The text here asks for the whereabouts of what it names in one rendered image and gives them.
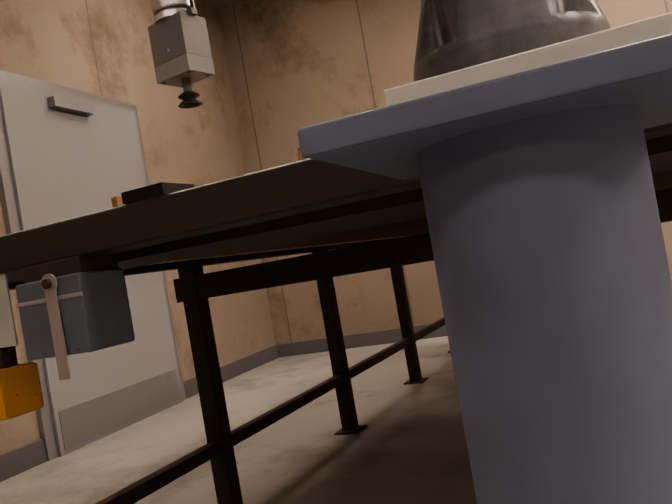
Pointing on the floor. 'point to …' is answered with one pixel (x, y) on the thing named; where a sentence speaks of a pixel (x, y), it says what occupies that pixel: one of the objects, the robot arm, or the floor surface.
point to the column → (544, 267)
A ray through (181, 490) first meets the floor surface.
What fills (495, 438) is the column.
